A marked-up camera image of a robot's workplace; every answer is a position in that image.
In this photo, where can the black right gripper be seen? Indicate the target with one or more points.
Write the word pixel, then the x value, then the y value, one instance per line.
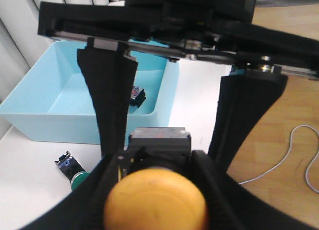
pixel 219 31

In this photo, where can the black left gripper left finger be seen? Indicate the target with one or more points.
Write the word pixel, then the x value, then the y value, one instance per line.
pixel 83 208

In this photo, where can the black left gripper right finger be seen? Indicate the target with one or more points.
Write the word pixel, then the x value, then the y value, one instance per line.
pixel 230 206

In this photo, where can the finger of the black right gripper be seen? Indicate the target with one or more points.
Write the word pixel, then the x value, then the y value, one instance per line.
pixel 109 72
pixel 243 100

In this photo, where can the red mushroom push button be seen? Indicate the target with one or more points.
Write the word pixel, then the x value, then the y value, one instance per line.
pixel 138 96

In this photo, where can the yellow push button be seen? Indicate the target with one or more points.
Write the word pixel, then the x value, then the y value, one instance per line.
pixel 154 191

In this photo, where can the green push button near box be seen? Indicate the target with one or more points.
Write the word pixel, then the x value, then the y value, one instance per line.
pixel 71 169

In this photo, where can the light blue plastic box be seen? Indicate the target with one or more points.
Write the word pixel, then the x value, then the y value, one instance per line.
pixel 52 102

